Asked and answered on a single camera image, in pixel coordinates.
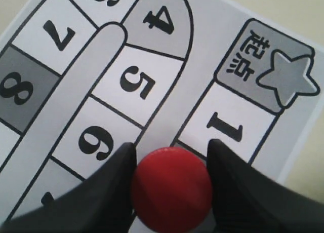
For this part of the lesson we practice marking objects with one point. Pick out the paper number game board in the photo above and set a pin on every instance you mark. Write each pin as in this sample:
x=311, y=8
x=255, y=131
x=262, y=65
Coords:
x=81, y=77

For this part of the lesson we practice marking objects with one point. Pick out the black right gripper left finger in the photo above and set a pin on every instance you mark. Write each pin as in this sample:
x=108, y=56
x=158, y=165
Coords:
x=102, y=203

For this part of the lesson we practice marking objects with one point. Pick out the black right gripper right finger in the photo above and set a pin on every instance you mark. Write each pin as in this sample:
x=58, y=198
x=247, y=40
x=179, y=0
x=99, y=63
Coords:
x=245, y=200

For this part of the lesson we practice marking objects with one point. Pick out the red cylinder game piece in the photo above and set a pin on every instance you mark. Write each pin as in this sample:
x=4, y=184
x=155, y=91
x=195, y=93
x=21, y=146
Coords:
x=171, y=190

